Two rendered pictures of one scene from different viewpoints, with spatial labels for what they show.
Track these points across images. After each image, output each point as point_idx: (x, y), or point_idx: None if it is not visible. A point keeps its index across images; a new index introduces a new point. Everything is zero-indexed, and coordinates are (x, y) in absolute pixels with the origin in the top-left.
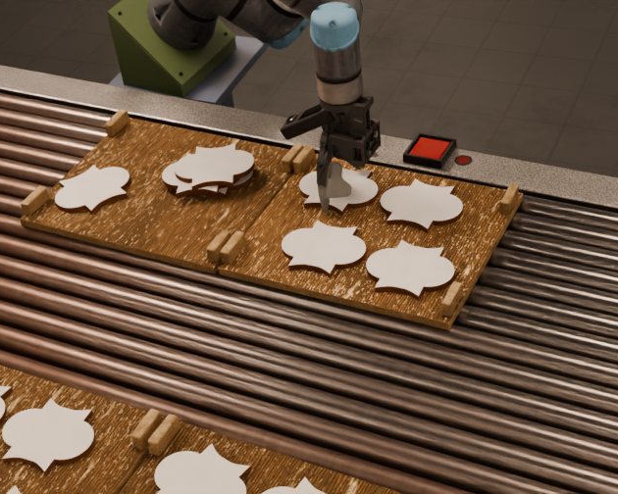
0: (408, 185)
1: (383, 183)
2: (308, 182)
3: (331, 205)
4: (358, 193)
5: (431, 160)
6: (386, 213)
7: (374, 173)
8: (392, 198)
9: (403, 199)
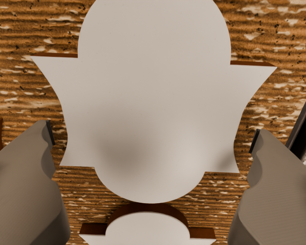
0: (204, 221)
1: (204, 187)
2: (141, 19)
3: (68, 134)
4: (137, 176)
5: None
6: (110, 217)
7: (240, 164)
8: (143, 228)
9: (146, 240)
